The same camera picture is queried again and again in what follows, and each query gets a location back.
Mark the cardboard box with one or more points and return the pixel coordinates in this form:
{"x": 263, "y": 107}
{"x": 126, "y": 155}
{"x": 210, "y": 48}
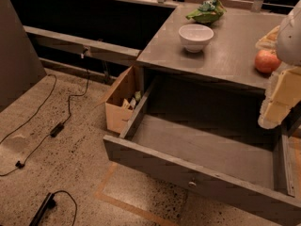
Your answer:
{"x": 120, "y": 94}

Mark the black power strip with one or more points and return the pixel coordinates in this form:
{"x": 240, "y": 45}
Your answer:
{"x": 49, "y": 203}

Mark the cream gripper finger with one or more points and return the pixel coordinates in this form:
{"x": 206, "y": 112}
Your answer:
{"x": 268, "y": 41}
{"x": 282, "y": 94}

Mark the white ceramic bowl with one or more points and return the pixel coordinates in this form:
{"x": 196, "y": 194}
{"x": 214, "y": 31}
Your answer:
{"x": 194, "y": 37}

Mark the grey metal rail shelf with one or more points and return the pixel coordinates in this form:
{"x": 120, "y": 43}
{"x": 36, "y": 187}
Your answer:
{"x": 83, "y": 47}

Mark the open grey top drawer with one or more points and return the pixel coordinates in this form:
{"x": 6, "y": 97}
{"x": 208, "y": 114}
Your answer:
{"x": 184, "y": 131}

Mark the grey cabinet counter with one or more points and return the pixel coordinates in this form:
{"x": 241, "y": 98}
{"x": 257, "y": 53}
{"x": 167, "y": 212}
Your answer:
{"x": 229, "y": 55}

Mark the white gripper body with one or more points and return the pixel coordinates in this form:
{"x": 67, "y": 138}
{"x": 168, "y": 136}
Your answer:
{"x": 290, "y": 37}

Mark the red apple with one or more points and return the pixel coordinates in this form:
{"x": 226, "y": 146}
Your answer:
{"x": 266, "y": 61}

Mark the items inside cardboard box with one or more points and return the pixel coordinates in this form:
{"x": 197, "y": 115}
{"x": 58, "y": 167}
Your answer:
{"x": 132, "y": 102}

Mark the round metal drawer knob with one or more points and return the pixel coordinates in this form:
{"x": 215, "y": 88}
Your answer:
{"x": 192, "y": 184}

